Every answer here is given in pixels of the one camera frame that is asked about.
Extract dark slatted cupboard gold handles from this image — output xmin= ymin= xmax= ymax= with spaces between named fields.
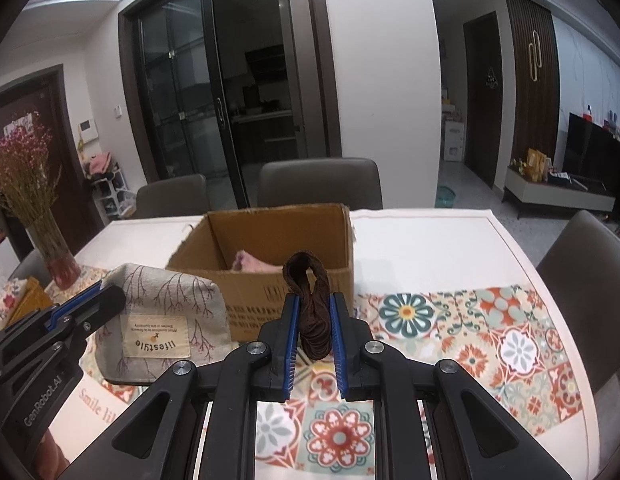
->
xmin=502 ymin=0 xmax=560 ymax=181

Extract dark wooden room door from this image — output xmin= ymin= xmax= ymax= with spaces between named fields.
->
xmin=462 ymin=12 xmax=505 ymax=191

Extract linen pouch with branch print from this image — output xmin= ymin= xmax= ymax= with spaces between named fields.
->
xmin=92 ymin=262 xmax=229 ymax=386

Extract glass vase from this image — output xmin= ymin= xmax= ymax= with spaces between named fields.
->
xmin=26 ymin=220 xmax=82 ymax=291

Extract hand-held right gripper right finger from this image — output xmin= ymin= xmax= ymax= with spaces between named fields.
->
xmin=330 ymin=294 xmax=573 ymax=480

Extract grey refrigerator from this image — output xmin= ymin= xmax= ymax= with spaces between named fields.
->
xmin=277 ymin=0 xmax=315 ymax=161

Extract yellow woven tissue box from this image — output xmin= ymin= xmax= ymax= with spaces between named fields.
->
xmin=5 ymin=276 xmax=53 ymax=333

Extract pink fluffy sock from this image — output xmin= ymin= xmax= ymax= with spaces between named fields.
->
xmin=231 ymin=250 xmax=285 ymax=275

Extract white television cabinet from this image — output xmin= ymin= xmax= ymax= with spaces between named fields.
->
xmin=500 ymin=166 xmax=618 ymax=221

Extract dark wooden entry door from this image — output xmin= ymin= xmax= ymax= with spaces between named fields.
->
xmin=0 ymin=65 xmax=106 ymax=261

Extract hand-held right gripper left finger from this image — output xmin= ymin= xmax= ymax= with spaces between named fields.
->
xmin=92 ymin=294 xmax=301 ymax=480

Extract pink plush toy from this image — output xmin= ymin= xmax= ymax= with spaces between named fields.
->
xmin=87 ymin=152 xmax=116 ymax=178

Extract floral tissue cover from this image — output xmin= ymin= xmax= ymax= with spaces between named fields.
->
xmin=0 ymin=275 xmax=31 ymax=331

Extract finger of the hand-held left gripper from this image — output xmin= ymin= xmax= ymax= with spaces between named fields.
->
xmin=0 ymin=280 xmax=127 ymax=386

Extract small white hallway cabinet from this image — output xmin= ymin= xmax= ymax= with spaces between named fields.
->
xmin=441 ymin=105 xmax=465 ymax=162

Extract dried pink flowers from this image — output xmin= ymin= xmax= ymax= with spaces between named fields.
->
xmin=0 ymin=110 xmax=61 ymax=241

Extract dark glass sliding door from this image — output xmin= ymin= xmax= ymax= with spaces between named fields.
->
xmin=117 ymin=0 xmax=341 ymax=186

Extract red and white wall calendar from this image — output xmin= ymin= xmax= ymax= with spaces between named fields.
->
xmin=2 ymin=115 xmax=35 ymax=141

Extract person's left hand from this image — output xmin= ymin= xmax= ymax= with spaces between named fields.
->
xmin=37 ymin=427 xmax=71 ymax=468

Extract black television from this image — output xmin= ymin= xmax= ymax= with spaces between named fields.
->
xmin=562 ymin=112 xmax=620 ymax=196

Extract yellow gift bags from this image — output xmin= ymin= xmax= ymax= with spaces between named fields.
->
xmin=524 ymin=149 xmax=553 ymax=181

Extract white storage rack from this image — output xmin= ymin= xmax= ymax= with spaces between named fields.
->
xmin=90 ymin=162 xmax=136 ymax=222

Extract grey dining chair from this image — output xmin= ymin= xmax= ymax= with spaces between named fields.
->
xmin=257 ymin=157 xmax=383 ymax=211
xmin=135 ymin=174 xmax=211 ymax=220
xmin=536 ymin=210 xmax=620 ymax=396
xmin=10 ymin=250 xmax=53 ymax=281

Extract brown cardboard box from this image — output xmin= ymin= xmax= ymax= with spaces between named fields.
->
xmin=166 ymin=203 xmax=355 ymax=343

